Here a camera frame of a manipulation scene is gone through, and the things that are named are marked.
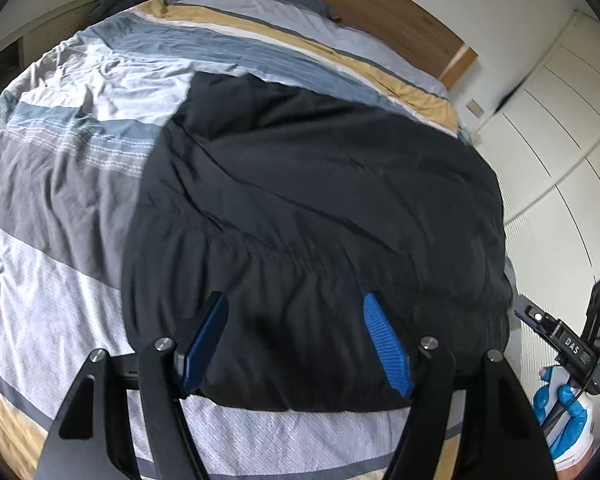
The beige wall switch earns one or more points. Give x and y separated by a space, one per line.
475 108

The striped duvet cover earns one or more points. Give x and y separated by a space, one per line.
76 129

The blue gloved right hand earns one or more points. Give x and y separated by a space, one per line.
559 399

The white wardrobe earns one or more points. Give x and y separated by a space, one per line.
544 145

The white open shelf unit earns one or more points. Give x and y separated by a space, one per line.
27 43

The black puffer jacket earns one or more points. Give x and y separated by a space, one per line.
296 205

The grey blue pillow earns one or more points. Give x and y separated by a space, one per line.
319 7

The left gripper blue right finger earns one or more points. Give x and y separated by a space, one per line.
479 428

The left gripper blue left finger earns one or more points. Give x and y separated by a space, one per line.
91 434

